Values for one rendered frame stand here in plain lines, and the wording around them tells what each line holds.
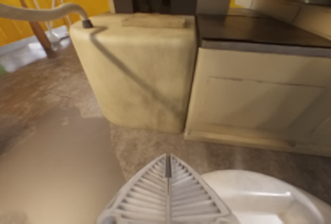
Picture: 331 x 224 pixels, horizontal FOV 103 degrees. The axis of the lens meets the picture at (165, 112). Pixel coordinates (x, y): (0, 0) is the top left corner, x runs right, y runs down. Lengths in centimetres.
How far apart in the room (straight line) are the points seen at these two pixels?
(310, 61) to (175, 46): 53
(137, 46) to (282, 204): 72
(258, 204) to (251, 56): 52
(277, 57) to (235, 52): 16
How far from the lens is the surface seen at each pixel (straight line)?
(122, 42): 68
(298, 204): 54
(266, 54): 69
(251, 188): 48
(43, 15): 69
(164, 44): 62
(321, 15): 101
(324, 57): 82
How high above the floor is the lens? 76
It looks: 43 degrees down
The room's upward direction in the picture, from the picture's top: 1 degrees clockwise
